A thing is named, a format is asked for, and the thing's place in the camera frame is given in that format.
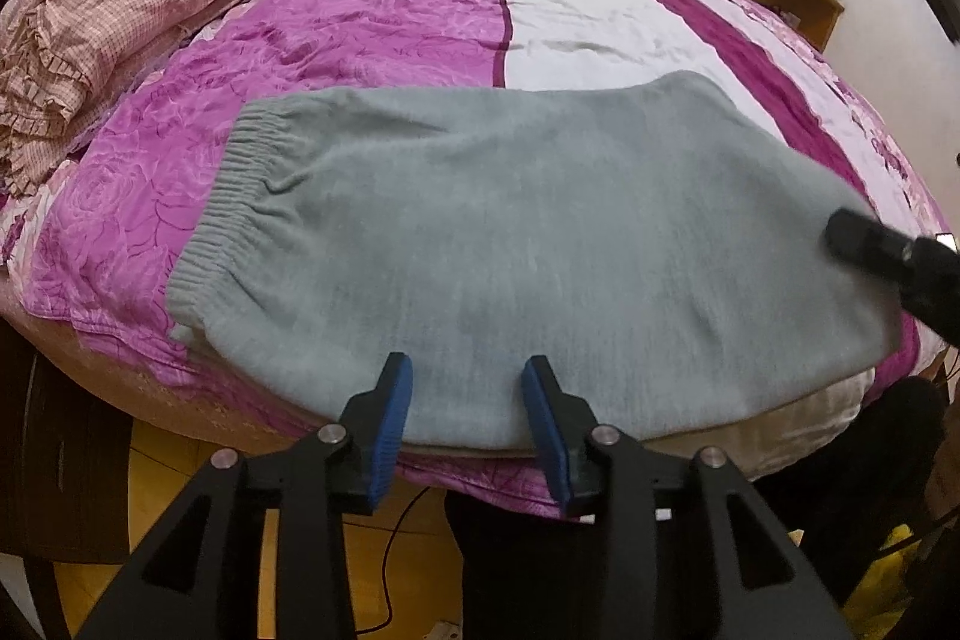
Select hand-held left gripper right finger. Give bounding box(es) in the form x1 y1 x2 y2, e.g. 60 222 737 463
521 355 856 640

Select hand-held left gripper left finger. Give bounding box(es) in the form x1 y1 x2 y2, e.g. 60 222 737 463
75 351 415 640

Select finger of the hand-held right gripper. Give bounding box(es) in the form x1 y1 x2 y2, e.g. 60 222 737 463
825 206 960 348

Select grey pants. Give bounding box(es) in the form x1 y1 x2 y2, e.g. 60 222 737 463
165 70 905 450

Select dark wooden nightstand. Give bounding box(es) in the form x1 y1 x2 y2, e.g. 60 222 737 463
0 325 140 567

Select yellow plastic bag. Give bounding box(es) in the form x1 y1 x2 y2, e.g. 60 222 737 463
862 526 947 640

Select purple floral bedspread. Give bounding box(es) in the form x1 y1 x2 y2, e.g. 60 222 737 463
0 0 953 521

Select pink checked quilt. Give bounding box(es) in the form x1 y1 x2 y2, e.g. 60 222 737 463
0 0 323 200

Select black floor cable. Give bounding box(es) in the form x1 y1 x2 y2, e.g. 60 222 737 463
377 482 437 638

